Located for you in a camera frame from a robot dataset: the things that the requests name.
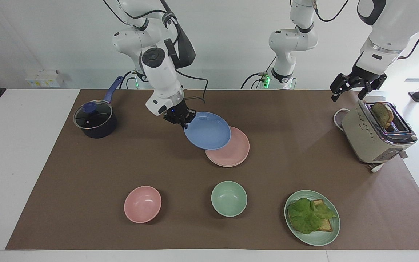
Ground green bowl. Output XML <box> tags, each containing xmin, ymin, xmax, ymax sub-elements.
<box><xmin>211</xmin><ymin>181</ymin><xmax>248</xmax><ymax>218</ymax></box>

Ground pink plate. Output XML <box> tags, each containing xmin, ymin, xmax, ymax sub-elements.
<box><xmin>205</xmin><ymin>126</ymin><xmax>250</xmax><ymax>168</ymax></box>

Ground glass pot lid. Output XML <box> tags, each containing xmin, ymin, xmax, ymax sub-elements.
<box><xmin>73</xmin><ymin>101</ymin><xmax>113</xmax><ymax>130</ymax></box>

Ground green lettuce leaf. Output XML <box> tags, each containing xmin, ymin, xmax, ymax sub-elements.
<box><xmin>287</xmin><ymin>198</ymin><xmax>338</xmax><ymax>234</ymax></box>

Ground toast slice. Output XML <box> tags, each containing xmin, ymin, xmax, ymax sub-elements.
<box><xmin>311</xmin><ymin>199</ymin><xmax>334</xmax><ymax>232</ymax></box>

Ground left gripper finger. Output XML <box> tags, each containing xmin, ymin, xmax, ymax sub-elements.
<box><xmin>330</xmin><ymin>73</ymin><xmax>356</xmax><ymax>103</ymax></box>
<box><xmin>357</xmin><ymin>83</ymin><xmax>379</xmax><ymax>100</ymax></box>

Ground bread slice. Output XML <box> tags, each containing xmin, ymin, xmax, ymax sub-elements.
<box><xmin>372</xmin><ymin>102</ymin><xmax>395</xmax><ymax>129</ymax></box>

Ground dark blue pot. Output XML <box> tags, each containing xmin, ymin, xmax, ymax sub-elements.
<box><xmin>73</xmin><ymin>76</ymin><xmax>124</xmax><ymax>139</ymax></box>

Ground beige toaster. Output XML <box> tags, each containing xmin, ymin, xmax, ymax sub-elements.
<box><xmin>341</xmin><ymin>99</ymin><xmax>418</xmax><ymax>165</ymax></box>

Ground green plate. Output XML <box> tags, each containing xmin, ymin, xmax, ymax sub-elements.
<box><xmin>284</xmin><ymin>190</ymin><xmax>341</xmax><ymax>246</ymax></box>

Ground white wall socket box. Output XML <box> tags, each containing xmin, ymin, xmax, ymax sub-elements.
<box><xmin>25</xmin><ymin>70</ymin><xmax>65</xmax><ymax>88</ymax></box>

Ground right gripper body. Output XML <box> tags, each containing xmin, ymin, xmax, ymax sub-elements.
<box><xmin>163</xmin><ymin>99</ymin><xmax>189</xmax><ymax>123</ymax></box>

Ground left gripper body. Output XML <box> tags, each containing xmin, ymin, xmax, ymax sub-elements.
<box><xmin>347</xmin><ymin>65</ymin><xmax>388</xmax><ymax>88</ymax></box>

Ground white toaster cable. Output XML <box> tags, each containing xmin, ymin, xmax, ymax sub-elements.
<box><xmin>333</xmin><ymin>108</ymin><xmax>351</xmax><ymax>130</ymax></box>

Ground blue plate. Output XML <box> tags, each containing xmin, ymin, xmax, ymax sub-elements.
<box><xmin>184</xmin><ymin>111</ymin><xmax>232</xmax><ymax>151</ymax></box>

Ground pink bowl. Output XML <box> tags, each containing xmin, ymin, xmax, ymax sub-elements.
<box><xmin>124</xmin><ymin>186</ymin><xmax>162</xmax><ymax>223</ymax></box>

